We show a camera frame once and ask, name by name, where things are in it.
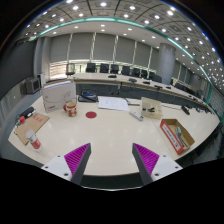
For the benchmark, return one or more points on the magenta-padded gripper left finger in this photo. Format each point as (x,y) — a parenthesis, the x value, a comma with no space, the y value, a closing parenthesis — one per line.
(76,159)

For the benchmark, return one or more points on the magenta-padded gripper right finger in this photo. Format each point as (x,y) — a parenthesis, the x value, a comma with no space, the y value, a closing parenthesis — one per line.
(146,159)

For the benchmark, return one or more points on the clear red-capped water bottle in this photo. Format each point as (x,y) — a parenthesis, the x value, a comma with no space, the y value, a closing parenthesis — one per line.
(33,140)

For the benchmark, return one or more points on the white power strip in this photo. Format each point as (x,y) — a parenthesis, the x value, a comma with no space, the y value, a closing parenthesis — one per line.
(136,115)

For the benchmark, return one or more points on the flat round red coaster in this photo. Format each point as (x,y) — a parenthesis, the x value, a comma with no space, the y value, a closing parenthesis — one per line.
(91,114)

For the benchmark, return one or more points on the red and white mug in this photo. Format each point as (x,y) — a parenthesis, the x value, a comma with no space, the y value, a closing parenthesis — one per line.
(71,109)

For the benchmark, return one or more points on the small open white box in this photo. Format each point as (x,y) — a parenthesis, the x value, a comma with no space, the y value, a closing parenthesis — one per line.
(151,107)

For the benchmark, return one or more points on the black desktop console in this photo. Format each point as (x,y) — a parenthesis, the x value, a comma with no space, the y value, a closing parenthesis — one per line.
(87,96)

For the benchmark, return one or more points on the white printed paper sheets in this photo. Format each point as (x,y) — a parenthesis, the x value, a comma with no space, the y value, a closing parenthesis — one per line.
(113,103)

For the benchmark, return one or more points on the white printer paper carton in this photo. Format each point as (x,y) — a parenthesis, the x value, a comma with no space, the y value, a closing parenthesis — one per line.
(58,96)

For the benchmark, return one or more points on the black power adapter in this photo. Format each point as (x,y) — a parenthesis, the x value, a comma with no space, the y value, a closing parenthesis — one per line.
(26,111)

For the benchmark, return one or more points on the grey boxy monitor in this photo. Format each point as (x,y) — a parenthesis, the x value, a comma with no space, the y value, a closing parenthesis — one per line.
(32,85)

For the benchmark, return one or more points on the row of black office chairs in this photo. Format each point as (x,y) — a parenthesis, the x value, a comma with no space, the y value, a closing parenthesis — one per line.
(104,68)

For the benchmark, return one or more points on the recessed ceiling lights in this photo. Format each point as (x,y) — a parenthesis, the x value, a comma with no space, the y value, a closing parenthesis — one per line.
(103,4)

